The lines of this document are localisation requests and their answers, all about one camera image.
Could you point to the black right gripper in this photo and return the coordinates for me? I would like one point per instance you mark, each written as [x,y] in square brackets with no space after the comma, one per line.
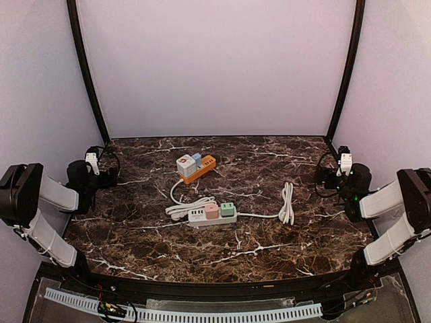
[327,178]

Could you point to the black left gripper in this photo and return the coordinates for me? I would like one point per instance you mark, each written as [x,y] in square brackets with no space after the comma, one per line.
[106,176]

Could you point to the white cube socket adapter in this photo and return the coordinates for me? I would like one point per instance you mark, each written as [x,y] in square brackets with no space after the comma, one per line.
[186,165]

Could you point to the blue plug adapter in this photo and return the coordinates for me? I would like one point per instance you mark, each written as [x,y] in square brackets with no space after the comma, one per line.
[198,160]

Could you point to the white power strip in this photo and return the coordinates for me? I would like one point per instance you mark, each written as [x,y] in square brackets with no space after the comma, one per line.
[198,218]

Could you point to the orange power strip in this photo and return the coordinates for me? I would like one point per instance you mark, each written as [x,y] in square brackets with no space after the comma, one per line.
[207,163]

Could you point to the green plug adapter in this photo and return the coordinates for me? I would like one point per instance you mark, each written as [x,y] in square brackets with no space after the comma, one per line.
[227,210]

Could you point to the pink plug adapter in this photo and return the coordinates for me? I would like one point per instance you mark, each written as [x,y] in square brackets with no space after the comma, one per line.
[211,211]

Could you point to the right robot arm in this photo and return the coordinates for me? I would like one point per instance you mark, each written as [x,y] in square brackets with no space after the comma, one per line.
[410,191]

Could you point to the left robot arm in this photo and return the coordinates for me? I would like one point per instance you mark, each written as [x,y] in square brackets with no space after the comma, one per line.
[24,187]

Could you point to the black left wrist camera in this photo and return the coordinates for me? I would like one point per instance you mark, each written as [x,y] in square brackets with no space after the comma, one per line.
[79,174]

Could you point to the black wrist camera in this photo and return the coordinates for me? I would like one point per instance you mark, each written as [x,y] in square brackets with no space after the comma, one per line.
[359,179]
[79,174]

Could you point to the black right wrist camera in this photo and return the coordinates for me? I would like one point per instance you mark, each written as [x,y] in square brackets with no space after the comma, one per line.
[359,179]

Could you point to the black front table rail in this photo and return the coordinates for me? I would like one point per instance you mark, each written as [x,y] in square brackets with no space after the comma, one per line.
[318,288]

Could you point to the white slotted cable duct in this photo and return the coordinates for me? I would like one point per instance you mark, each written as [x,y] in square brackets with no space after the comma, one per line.
[183,311]

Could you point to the right black frame post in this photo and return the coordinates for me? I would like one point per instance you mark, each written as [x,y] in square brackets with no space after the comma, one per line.
[348,69]

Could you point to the black frame post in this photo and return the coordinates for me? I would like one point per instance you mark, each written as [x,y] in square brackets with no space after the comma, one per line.
[348,69]
[80,50]

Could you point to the left black frame post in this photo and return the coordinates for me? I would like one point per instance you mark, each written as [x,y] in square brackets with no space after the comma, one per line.
[80,50]

